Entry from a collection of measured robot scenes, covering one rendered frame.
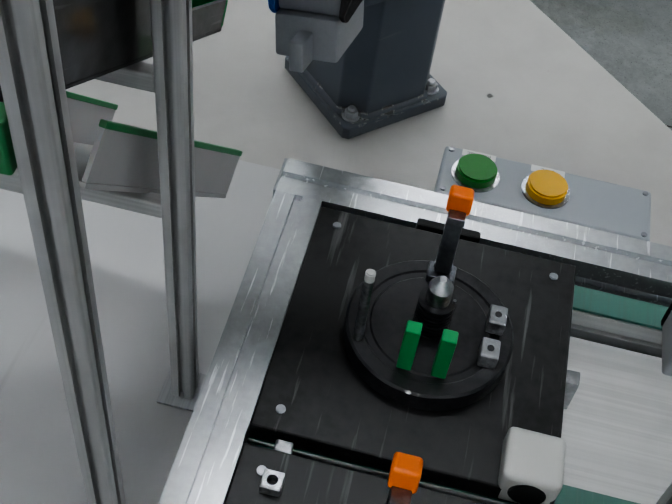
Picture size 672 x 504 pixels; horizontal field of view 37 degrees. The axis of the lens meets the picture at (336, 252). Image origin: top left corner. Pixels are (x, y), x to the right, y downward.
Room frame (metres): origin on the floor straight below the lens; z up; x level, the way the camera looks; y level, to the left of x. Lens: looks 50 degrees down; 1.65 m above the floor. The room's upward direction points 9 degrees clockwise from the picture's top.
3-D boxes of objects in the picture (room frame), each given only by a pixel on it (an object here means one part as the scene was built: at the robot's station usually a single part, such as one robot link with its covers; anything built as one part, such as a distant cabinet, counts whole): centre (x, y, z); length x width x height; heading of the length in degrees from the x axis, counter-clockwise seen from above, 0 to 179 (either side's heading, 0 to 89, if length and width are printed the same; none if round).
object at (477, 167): (0.71, -0.12, 0.96); 0.04 x 0.04 x 0.02
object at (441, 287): (0.50, -0.09, 1.04); 0.02 x 0.02 x 0.03
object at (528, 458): (0.39, -0.17, 0.97); 0.05 x 0.05 x 0.04; 84
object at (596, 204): (0.70, -0.19, 0.93); 0.21 x 0.07 x 0.06; 84
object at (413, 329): (0.45, -0.07, 1.01); 0.01 x 0.01 x 0.05; 84
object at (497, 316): (0.51, -0.14, 1.00); 0.02 x 0.01 x 0.02; 174
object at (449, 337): (0.45, -0.10, 1.01); 0.01 x 0.01 x 0.05; 84
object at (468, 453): (0.50, -0.09, 0.96); 0.24 x 0.24 x 0.02; 84
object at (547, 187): (0.70, -0.19, 0.96); 0.04 x 0.04 x 0.02
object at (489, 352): (0.47, -0.13, 1.00); 0.02 x 0.01 x 0.02; 174
